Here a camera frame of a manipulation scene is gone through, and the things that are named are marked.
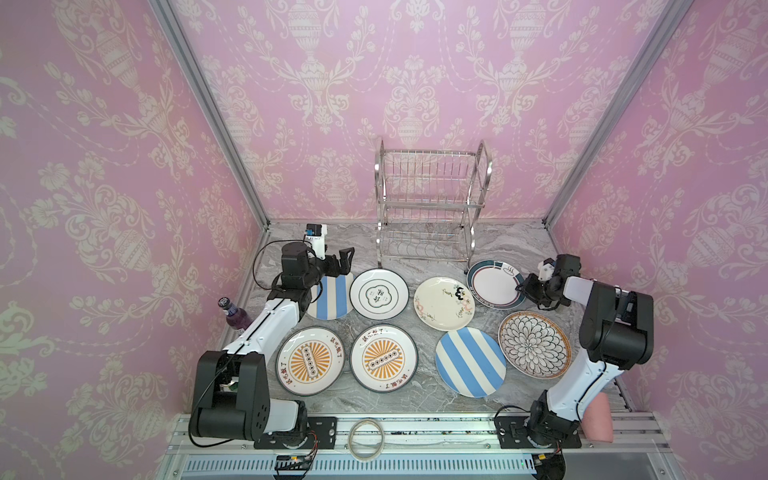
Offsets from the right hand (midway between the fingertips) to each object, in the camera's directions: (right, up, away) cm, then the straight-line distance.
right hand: (522, 287), depth 100 cm
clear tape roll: (-51, -35, -26) cm, 67 cm away
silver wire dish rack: (-31, +30, +11) cm, 45 cm away
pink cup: (+6, -28, -29) cm, 41 cm away
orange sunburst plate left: (-67, -19, -14) cm, 72 cm away
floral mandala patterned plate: (-1, -16, -12) cm, 19 cm away
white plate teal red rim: (-10, +1, 0) cm, 10 cm away
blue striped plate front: (-21, -20, -14) cm, 32 cm away
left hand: (-58, +13, -15) cm, 62 cm away
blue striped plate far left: (-64, -3, 0) cm, 64 cm away
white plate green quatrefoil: (-48, -2, 0) cm, 48 cm away
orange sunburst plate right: (-46, -19, -14) cm, 52 cm away
